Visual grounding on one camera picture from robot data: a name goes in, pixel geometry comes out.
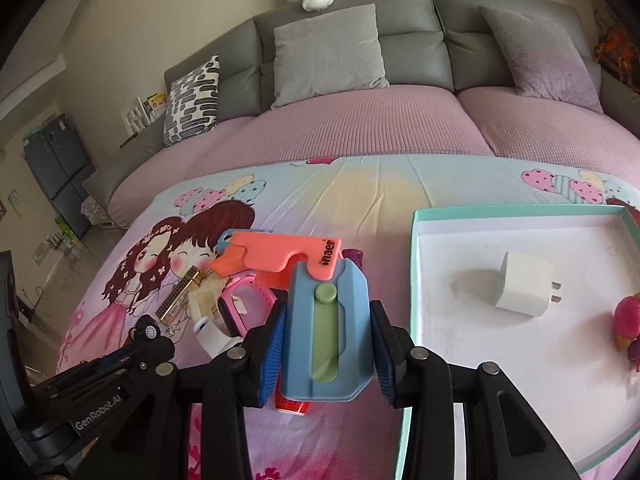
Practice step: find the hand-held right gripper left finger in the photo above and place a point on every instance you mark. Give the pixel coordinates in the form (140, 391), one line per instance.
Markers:
(269, 360)

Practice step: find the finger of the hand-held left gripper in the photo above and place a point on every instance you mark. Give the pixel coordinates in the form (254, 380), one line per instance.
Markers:
(150, 342)
(107, 361)

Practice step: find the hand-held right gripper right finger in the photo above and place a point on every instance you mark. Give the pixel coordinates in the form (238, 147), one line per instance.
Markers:
(381, 360)

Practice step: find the blue toy with green slider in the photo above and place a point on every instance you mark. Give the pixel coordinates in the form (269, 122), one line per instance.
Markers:
(300, 320)

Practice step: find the gold patterned metal bar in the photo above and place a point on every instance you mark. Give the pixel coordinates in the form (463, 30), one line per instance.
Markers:
(177, 297)

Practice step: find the cream plastic toy piece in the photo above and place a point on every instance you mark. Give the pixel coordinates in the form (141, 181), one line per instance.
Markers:
(205, 302)

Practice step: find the teal box with white inside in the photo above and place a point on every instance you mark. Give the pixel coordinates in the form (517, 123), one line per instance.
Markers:
(450, 385)

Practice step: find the red and white tube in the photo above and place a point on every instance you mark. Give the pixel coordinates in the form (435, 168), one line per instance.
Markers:
(292, 405)

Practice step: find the white plastic object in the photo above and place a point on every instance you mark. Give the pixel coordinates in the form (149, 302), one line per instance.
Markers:
(212, 340)

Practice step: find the orange plastic toy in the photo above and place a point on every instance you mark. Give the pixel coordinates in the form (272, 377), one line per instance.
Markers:
(270, 252)

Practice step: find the small floor rack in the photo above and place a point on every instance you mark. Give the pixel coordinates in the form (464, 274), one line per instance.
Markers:
(60, 242)

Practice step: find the printed cartoon blanket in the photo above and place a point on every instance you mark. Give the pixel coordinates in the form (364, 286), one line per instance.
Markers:
(350, 200)

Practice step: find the dark blue refrigerator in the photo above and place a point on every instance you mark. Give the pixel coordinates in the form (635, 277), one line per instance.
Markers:
(55, 175)

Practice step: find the stack of books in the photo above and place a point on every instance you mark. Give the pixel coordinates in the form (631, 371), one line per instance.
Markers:
(155, 102)

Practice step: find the pink sofa cover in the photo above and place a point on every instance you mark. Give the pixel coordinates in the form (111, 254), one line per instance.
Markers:
(350, 120)

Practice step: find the black and white patterned pillow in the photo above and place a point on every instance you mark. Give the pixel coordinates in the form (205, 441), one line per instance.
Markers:
(192, 100)

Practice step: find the pink toy figure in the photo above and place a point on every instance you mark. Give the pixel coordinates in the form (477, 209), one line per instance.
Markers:
(630, 315)

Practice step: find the grey pillow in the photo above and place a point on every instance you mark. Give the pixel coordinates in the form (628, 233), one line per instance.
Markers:
(325, 50)

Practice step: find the lavender pillow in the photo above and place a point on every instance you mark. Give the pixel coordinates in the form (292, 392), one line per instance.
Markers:
(540, 55)

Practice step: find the grey sofa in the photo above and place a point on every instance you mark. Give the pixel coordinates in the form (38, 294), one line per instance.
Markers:
(415, 10)

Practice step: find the white wall charger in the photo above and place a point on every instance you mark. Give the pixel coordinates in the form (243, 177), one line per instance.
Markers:
(520, 285)

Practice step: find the white picture frame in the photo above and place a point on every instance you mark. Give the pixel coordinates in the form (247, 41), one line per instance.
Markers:
(135, 117)

